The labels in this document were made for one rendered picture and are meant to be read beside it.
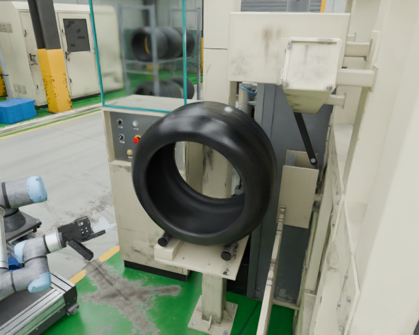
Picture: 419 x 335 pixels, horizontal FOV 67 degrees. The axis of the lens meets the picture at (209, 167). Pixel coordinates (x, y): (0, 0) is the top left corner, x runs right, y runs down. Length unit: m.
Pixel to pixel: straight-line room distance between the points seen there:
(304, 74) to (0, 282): 1.16
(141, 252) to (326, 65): 2.05
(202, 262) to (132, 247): 1.10
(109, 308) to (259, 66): 2.00
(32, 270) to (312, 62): 1.13
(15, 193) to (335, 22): 1.30
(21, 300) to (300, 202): 1.75
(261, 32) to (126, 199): 1.71
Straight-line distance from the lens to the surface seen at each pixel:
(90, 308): 2.45
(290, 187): 1.44
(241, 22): 0.75
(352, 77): 0.73
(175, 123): 1.13
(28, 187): 1.52
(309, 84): 0.63
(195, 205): 1.55
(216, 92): 1.43
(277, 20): 0.74
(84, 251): 1.37
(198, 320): 2.26
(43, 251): 1.36
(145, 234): 2.33
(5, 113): 6.72
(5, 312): 2.34
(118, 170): 2.17
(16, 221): 2.02
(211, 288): 2.02
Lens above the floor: 1.77
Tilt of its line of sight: 25 degrees down
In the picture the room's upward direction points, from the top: 1 degrees clockwise
